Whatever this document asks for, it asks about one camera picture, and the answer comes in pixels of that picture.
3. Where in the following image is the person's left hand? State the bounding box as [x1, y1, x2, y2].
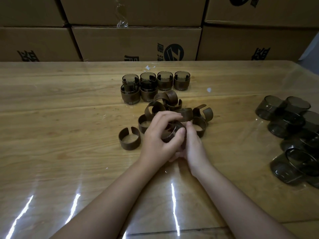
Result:
[138, 111, 187, 170]

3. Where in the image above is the person's right hand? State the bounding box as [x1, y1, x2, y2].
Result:
[169, 121, 212, 178]

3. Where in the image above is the smoky tinted glass cup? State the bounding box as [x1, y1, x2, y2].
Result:
[157, 71, 174, 91]
[122, 73, 140, 89]
[139, 81, 159, 102]
[120, 83, 141, 105]
[139, 72, 158, 85]
[173, 71, 191, 91]
[160, 120, 187, 150]

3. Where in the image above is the pile of brown sleeve rings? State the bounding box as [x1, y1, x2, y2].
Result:
[138, 90, 183, 134]

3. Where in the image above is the cluster of smoky glass cups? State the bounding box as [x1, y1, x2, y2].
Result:
[255, 95, 319, 190]

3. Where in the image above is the person's right forearm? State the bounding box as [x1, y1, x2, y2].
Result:
[195, 165, 297, 239]

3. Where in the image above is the person's left forearm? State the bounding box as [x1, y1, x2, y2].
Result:
[50, 159, 162, 239]

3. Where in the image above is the stack of brown cardboard boxes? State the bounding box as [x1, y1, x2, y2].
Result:
[0, 0, 319, 62]

